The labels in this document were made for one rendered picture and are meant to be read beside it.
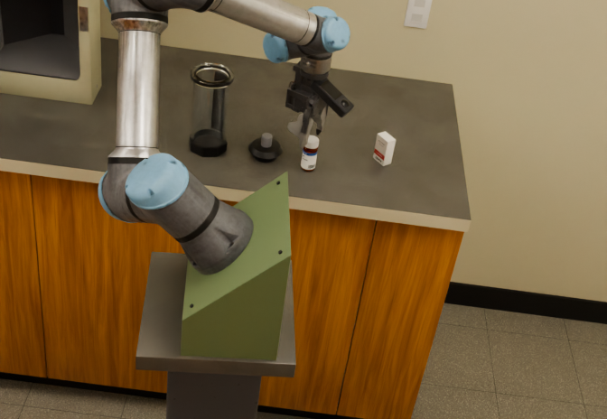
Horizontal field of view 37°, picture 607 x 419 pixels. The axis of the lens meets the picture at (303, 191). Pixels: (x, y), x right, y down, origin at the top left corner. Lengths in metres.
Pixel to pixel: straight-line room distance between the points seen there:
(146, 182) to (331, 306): 0.97
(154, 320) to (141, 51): 0.55
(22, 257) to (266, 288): 1.06
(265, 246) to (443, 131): 1.04
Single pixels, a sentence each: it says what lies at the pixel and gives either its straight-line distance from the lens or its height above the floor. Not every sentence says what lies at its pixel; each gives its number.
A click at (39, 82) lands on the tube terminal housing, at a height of 0.99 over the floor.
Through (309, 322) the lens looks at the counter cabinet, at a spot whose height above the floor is 0.48.
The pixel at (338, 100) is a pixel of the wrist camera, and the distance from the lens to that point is 2.21.
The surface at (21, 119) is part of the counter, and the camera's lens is 2.52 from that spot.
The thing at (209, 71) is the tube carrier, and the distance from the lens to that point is 2.33.
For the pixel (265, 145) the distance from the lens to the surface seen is 2.36.
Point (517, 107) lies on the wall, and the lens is 2.99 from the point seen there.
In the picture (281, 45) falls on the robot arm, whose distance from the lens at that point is 2.05.
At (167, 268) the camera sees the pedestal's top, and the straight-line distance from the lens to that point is 2.02.
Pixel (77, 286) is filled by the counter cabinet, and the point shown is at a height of 0.50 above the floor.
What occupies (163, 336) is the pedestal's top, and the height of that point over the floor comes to 0.94.
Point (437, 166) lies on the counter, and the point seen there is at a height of 0.94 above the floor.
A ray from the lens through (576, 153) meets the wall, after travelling 3.12.
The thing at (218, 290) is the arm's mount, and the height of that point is 1.10.
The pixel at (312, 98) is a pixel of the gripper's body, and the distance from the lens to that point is 2.22.
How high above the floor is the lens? 2.29
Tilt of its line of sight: 36 degrees down
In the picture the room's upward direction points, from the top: 8 degrees clockwise
